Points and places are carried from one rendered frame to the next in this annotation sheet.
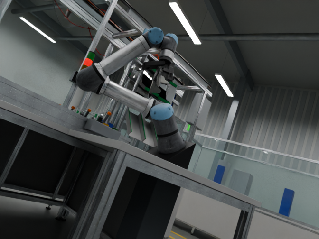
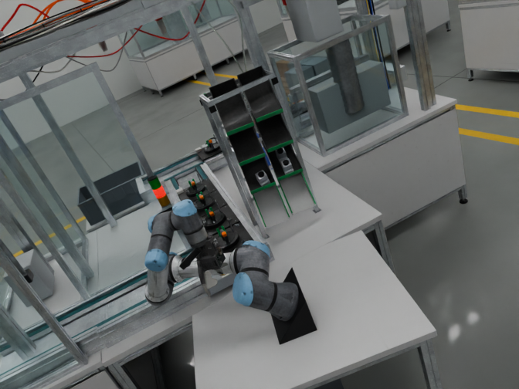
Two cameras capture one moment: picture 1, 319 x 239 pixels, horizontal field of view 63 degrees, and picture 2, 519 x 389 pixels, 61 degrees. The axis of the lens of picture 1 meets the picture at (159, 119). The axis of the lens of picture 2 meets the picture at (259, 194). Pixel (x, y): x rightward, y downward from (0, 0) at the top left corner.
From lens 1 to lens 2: 1.68 m
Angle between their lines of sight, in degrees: 51
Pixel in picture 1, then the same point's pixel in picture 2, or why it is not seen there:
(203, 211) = not seen: outside the picture
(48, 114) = (167, 311)
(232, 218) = not seen: outside the picture
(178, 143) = (285, 312)
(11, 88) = (122, 326)
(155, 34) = (154, 267)
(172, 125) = (262, 303)
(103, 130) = (224, 283)
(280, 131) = not seen: outside the picture
